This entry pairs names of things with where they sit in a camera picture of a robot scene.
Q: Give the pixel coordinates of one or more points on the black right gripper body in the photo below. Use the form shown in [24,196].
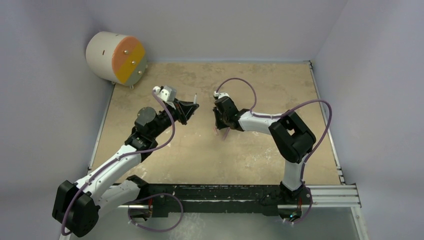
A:
[219,117]

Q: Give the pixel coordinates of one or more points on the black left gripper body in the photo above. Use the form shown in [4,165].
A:
[165,121]

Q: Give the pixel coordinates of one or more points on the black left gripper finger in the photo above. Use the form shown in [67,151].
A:
[179,103]
[186,113]

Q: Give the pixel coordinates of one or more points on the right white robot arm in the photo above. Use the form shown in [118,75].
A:
[293,138]

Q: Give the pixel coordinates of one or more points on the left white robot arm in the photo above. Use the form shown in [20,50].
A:
[78,205]

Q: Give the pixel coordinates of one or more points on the purple pen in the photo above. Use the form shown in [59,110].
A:
[226,133]

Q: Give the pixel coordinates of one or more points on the round mini drawer cabinet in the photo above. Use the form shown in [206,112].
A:
[118,58]

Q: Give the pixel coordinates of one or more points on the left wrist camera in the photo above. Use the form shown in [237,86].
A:
[166,94]

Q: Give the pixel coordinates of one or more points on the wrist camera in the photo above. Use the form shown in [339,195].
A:
[166,94]
[218,95]

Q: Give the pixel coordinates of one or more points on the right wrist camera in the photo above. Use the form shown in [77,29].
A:
[218,95]

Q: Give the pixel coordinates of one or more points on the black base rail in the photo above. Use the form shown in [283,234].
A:
[268,200]

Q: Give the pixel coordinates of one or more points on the aluminium frame rail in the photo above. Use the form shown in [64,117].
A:
[335,196]

